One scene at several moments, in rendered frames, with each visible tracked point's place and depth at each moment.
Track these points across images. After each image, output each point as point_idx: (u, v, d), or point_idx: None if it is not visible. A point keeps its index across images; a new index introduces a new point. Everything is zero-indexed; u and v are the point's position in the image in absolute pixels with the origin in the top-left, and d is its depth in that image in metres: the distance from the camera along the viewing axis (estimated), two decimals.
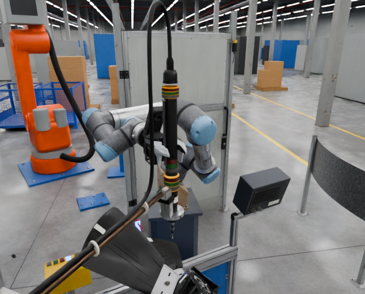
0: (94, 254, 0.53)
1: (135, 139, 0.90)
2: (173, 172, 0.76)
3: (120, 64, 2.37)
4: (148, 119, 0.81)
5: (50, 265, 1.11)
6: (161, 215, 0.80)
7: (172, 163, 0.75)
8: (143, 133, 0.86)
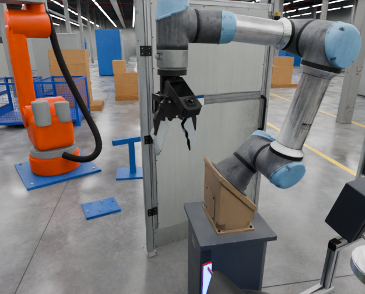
0: None
1: (157, 63, 0.67)
2: None
3: (141, 37, 1.86)
4: (177, 105, 0.63)
5: None
6: None
7: None
8: (167, 84, 0.66)
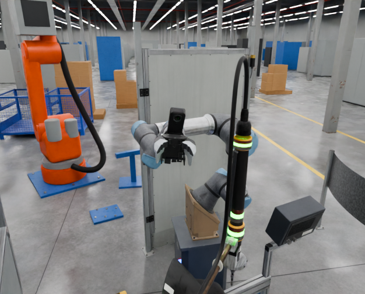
0: None
1: None
2: (239, 222, 0.73)
3: (141, 82, 2.35)
4: (168, 119, 0.83)
5: None
6: (224, 265, 0.77)
7: (240, 213, 0.72)
8: (166, 132, 0.89)
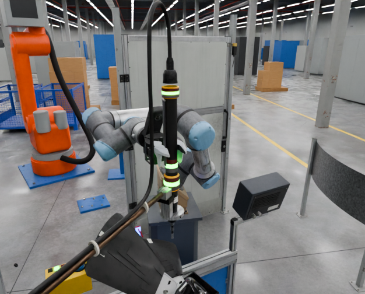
0: (94, 254, 0.53)
1: (135, 138, 0.90)
2: (173, 172, 0.76)
3: (121, 68, 2.38)
4: (148, 119, 0.81)
5: (51, 272, 1.12)
6: (161, 215, 0.80)
7: (172, 163, 0.75)
8: (143, 133, 0.86)
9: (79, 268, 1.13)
